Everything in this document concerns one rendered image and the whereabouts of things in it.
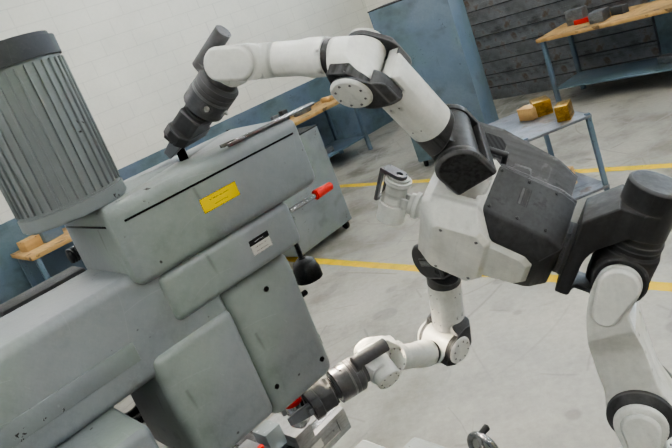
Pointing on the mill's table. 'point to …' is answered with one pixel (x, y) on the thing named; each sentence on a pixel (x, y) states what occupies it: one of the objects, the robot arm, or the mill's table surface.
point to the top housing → (193, 201)
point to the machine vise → (331, 428)
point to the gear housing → (228, 261)
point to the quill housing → (277, 332)
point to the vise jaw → (294, 432)
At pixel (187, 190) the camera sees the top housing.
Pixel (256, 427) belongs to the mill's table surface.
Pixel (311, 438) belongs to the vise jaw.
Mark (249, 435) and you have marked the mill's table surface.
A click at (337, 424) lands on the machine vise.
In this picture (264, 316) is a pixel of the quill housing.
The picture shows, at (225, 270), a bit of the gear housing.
